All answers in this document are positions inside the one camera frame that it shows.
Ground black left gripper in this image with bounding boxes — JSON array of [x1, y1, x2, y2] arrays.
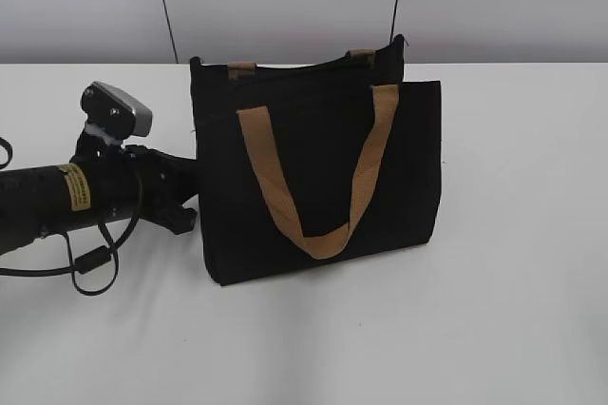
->
[[70, 132, 199, 235]]

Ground black tote bag tan handles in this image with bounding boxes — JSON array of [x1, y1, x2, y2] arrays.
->
[[189, 35, 442, 285]]

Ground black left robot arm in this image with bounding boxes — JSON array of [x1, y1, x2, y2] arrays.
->
[[1, 133, 199, 253]]

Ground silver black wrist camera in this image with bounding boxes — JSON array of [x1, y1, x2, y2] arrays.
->
[[81, 81, 153, 145]]

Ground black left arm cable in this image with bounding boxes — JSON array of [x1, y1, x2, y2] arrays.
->
[[0, 138, 143, 298]]

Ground left black wall cable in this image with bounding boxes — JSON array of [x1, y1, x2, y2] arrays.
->
[[151, 0, 181, 66]]

